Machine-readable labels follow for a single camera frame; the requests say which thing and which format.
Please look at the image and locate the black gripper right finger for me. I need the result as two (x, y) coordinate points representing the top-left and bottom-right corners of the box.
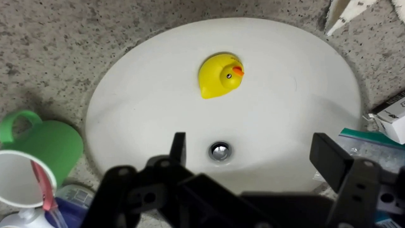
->
(309, 131), (382, 228)

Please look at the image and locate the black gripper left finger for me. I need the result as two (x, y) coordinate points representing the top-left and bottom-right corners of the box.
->
(144, 131), (200, 187)

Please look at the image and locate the yellow rubber duck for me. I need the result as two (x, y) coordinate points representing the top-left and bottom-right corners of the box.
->
(198, 51), (246, 100)

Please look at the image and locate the chrome sink drain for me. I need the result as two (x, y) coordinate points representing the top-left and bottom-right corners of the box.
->
(208, 140), (233, 162)

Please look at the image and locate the white oval sink basin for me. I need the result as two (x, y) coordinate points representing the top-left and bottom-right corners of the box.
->
(85, 16), (368, 195)

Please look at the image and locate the blue white small container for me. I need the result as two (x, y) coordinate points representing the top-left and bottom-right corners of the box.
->
(43, 182), (96, 228)

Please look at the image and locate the green mug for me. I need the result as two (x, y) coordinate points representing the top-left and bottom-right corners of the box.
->
(0, 110), (85, 210)

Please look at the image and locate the electric toothbrush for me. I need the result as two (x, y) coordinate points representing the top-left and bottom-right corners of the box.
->
(0, 207), (48, 228)

